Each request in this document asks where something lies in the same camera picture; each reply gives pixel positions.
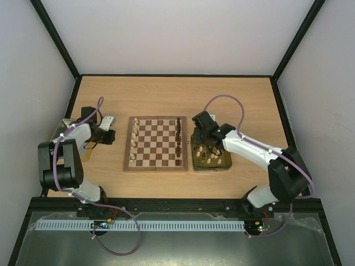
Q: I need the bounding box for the gold tin with pieces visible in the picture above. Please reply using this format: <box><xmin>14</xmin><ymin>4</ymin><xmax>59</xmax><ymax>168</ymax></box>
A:
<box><xmin>190</xmin><ymin>135</ymin><xmax>232</xmax><ymax>172</ymax></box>

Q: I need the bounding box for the wooden chess board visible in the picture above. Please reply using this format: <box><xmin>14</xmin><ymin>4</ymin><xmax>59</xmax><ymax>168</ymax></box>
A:
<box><xmin>123</xmin><ymin>116</ymin><xmax>188</xmax><ymax>172</ymax></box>

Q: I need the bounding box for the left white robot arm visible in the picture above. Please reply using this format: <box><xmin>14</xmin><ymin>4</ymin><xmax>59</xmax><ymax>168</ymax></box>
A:
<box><xmin>38</xmin><ymin>106</ymin><xmax>115</xmax><ymax>204</ymax></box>

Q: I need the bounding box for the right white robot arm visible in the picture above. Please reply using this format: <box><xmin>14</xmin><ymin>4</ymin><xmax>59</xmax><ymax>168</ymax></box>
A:
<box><xmin>192</xmin><ymin>111</ymin><xmax>314</xmax><ymax>217</ymax></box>

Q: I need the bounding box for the silver tin lid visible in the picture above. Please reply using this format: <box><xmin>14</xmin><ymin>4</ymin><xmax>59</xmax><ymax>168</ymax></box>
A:
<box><xmin>50</xmin><ymin>119</ymin><xmax>92</xmax><ymax>162</ymax></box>

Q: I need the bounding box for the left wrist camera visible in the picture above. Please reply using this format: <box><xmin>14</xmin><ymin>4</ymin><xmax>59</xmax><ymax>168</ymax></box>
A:
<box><xmin>99</xmin><ymin>116</ymin><xmax>115</xmax><ymax>131</ymax></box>

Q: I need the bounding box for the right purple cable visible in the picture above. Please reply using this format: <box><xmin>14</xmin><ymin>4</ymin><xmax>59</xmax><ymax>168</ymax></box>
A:
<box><xmin>204</xmin><ymin>94</ymin><xmax>317</xmax><ymax>238</ymax></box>

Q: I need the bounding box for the purple cable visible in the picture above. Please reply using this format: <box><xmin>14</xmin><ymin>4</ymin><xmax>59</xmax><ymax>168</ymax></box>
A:
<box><xmin>204</xmin><ymin>94</ymin><xmax>317</xmax><ymax>238</ymax></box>
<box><xmin>54</xmin><ymin>96</ymin><xmax>142</xmax><ymax>255</ymax></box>

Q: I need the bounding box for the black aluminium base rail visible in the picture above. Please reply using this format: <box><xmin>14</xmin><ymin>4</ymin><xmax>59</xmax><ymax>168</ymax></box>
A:
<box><xmin>29</xmin><ymin>197</ymin><xmax>322</xmax><ymax>219</ymax></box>

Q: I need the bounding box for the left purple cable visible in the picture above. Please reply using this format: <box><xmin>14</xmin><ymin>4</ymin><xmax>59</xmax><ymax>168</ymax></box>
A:
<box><xmin>54</xmin><ymin>96</ymin><xmax>142</xmax><ymax>255</ymax></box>

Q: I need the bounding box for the white slotted cable duct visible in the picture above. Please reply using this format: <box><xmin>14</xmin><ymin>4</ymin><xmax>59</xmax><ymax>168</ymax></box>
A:
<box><xmin>35</xmin><ymin>219</ymin><xmax>245</xmax><ymax>232</ymax></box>

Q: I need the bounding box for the black frame post left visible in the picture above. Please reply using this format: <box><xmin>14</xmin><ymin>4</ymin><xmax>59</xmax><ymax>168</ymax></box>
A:
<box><xmin>30</xmin><ymin>0</ymin><xmax>80</xmax><ymax>80</ymax></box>

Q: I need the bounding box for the black frame post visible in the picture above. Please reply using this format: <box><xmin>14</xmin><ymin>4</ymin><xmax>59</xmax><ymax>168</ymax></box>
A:
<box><xmin>272</xmin><ymin>0</ymin><xmax>326</xmax><ymax>83</ymax></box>
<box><xmin>30</xmin><ymin>0</ymin><xmax>80</xmax><ymax>80</ymax></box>

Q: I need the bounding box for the black frame post right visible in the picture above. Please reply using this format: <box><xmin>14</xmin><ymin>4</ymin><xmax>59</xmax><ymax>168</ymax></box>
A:
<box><xmin>272</xmin><ymin>0</ymin><xmax>326</xmax><ymax>83</ymax></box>

